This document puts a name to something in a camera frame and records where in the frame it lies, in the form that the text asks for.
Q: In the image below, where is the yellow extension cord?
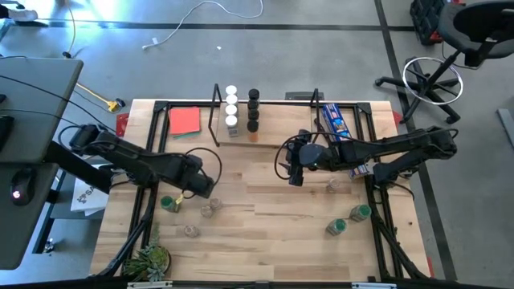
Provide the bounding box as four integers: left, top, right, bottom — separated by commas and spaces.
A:
75, 82, 121, 113

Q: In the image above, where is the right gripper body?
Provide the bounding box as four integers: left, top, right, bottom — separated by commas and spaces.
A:
285, 130, 311, 172

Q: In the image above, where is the black desk leg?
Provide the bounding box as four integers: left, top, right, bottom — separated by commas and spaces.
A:
42, 140, 125, 194

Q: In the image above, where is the white floor cable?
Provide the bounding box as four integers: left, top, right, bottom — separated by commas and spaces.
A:
141, 0, 264, 51

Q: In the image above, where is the person's shoe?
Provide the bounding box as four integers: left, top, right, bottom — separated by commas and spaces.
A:
0, 4, 39, 23

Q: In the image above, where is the black stool chair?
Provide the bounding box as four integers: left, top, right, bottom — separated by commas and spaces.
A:
373, 0, 514, 124

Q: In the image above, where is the blue plastic wrap box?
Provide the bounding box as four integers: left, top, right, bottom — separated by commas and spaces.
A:
320, 103, 373, 181

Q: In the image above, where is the wooden shelf black metal frame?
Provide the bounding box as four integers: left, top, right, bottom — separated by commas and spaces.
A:
206, 83, 337, 153

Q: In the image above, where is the black red tool crate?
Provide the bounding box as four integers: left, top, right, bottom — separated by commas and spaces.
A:
408, 0, 447, 45

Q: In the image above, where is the green lid spice jar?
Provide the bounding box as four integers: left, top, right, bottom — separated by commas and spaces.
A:
348, 203, 373, 223
325, 218, 349, 237
159, 195, 182, 214

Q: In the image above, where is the potted succulent plant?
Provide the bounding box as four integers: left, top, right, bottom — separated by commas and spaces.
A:
122, 222, 173, 283

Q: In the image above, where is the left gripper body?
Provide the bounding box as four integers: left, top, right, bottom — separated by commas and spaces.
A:
176, 160, 216, 198

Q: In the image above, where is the red paper pad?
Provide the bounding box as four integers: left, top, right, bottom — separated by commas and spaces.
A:
168, 107, 201, 136

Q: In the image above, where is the white paper with logo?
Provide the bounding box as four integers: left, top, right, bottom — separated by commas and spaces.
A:
70, 176, 110, 218

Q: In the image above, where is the grey desk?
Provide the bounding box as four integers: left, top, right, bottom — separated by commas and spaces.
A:
0, 55, 84, 271

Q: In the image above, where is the black computer mouse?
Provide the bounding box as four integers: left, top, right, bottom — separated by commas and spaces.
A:
10, 168, 35, 208

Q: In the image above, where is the orange spice black lid jar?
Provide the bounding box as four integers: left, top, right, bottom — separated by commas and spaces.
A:
246, 119, 260, 143

